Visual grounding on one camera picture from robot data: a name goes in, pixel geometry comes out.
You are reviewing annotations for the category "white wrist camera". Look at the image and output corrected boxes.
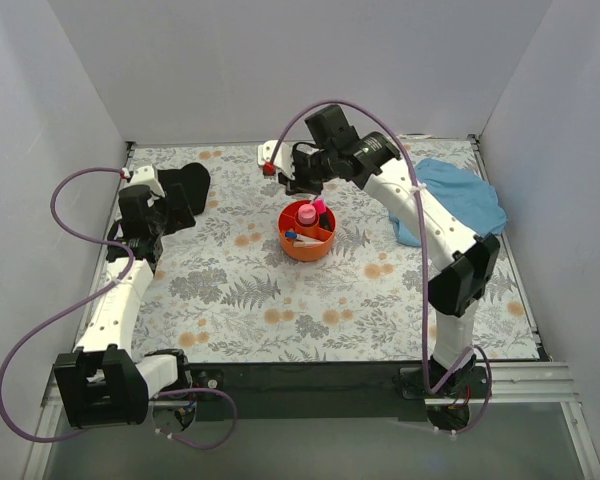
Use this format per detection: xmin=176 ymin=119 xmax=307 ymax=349
xmin=257 ymin=140 xmax=295 ymax=180
xmin=128 ymin=165 xmax=166 ymax=198

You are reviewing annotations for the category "pink capped tube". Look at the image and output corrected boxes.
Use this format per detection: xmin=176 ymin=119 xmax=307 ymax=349
xmin=297 ymin=203 xmax=318 ymax=226

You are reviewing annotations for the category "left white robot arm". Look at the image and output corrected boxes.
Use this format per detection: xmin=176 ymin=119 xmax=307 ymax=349
xmin=53 ymin=180 xmax=193 ymax=429

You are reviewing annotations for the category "purple cable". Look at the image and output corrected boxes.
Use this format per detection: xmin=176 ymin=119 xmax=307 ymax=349
xmin=272 ymin=99 xmax=492 ymax=436
xmin=0 ymin=167 xmax=238 ymax=450

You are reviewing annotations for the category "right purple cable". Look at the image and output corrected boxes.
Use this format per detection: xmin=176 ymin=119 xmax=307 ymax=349
xmin=272 ymin=99 xmax=492 ymax=436

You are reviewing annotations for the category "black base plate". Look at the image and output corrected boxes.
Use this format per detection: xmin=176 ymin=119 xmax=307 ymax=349
xmin=134 ymin=360 xmax=494 ymax=424

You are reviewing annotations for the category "orange round organizer container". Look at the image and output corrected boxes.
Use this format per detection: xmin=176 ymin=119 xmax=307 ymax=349
xmin=277 ymin=198 xmax=336 ymax=262

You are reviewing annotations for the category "black cloth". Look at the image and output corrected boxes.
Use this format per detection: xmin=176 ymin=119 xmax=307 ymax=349
xmin=158 ymin=162 xmax=211 ymax=216

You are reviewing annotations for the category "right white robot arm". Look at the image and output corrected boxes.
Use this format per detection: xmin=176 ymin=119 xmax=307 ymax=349
xmin=261 ymin=100 xmax=500 ymax=398

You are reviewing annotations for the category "blue cloth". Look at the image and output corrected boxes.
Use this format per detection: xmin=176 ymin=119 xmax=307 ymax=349
xmin=415 ymin=158 xmax=507 ymax=236

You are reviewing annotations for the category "black pink highlighter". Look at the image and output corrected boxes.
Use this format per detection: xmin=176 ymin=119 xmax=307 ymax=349
xmin=313 ymin=199 xmax=331 ymax=231

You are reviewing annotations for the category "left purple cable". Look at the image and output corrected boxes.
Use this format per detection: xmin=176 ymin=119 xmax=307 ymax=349
xmin=0 ymin=167 xmax=238 ymax=450

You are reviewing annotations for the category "orange capped marker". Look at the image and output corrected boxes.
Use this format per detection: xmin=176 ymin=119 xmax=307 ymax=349
xmin=298 ymin=237 xmax=324 ymax=246

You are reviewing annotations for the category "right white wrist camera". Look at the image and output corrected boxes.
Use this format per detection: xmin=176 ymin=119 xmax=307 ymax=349
xmin=257 ymin=140 xmax=295 ymax=180

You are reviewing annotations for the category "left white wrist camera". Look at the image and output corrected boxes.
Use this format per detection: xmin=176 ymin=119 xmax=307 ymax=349
xmin=128 ymin=165 xmax=166 ymax=198

